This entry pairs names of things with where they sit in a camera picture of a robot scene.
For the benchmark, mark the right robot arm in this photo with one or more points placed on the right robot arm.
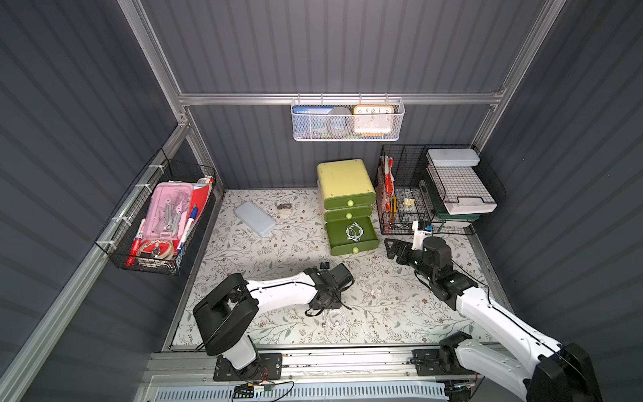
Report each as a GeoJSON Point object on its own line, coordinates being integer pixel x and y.
{"type": "Point", "coordinates": [536, 367]}

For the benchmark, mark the green bottom drawer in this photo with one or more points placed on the green bottom drawer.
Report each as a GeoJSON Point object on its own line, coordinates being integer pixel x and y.
{"type": "Point", "coordinates": [340, 245]}

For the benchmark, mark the grey tape roll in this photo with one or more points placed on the grey tape roll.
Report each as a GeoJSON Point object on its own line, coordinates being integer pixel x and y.
{"type": "Point", "coordinates": [340, 122]}

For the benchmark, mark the red scissors in organizer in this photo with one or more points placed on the red scissors in organizer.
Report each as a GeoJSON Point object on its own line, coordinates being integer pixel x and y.
{"type": "Point", "coordinates": [386, 184]}

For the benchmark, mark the grey plastic lid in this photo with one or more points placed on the grey plastic lid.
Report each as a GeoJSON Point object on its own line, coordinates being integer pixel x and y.
{"type": "Point", "coordinates": [255, 218]}

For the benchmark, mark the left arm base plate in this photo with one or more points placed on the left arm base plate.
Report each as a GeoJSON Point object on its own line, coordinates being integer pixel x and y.
{"type": "Point", "coordinates": [267, 366]}

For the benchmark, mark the black wire side basket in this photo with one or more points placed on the black wire side basket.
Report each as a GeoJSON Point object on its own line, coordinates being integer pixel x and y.
{"type": "Point", "coordinates": [123, 243]}

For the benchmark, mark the blue box in basket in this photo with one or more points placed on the blue box in basket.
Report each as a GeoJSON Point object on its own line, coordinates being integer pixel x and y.
{"type": "Point", "coordinates": [310, 123]}

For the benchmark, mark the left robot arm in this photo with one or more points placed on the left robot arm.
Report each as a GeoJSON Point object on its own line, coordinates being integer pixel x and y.
{"type": "Point", "coordinates": [224, 315]}

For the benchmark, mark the white grid paper tray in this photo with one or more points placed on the white grid paper tray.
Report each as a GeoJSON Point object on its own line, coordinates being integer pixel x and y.
{"type": "Point", "coordinates": [459, 186]}

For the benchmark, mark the yellow white clock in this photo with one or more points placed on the yellow white clock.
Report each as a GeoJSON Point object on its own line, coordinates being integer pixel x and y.
{"type": "Point", "coordinates": [374, 119]}

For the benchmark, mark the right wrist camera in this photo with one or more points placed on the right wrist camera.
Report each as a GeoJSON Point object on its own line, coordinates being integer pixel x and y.
{"type": "Point", "coordinates": [422, 229]}

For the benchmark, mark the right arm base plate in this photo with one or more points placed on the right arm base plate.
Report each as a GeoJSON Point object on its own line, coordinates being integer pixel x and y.
{"type": "Point", "coordinates": [427, 362]}

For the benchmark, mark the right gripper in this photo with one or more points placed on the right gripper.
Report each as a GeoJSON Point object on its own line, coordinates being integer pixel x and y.
{"type": "Point", "coordinates": [403, 251]}

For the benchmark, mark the white wire wall basket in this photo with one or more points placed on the white wire wall basket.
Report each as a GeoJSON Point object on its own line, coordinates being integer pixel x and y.
{"type": "Point", "coordinates": [350, 103]}

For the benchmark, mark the white earphones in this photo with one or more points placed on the white earphones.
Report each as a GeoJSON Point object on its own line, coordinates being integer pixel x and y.
{"type": "Point", "coordinates": [354, 232]}
{"type": "Point", "coordinates": [336, 319]}

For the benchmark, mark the pink pencil case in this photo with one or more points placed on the pink pencil case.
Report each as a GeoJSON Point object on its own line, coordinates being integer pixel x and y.
{"type": "Point", "coordinates": [168, 211]}

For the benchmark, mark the green yellow drawer cabinet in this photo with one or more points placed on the green yellow drawer cabinet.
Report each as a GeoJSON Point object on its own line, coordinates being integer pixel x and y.
{"type": "Point", "coordinates": [345, 190]}

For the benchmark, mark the black wire desk organizer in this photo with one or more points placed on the black wire desk organizer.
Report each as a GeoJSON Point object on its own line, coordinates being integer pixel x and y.
{"type": "Point", "coordinates": [416, 196]}

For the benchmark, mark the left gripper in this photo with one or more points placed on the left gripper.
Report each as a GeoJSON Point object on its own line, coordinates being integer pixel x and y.
{"type": "Point", "coordinates": [326, 288]}

